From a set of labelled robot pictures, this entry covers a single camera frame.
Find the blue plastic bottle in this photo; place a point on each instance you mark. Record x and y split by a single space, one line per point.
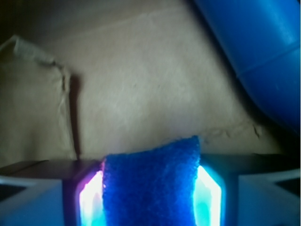
262 41

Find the blue sponge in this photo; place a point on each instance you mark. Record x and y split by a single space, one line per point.
153 187

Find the brown paper bag tray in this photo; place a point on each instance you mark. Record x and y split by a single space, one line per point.
81 79

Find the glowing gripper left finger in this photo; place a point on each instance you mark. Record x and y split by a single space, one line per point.
51 193

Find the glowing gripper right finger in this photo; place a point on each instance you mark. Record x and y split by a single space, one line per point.
247 190

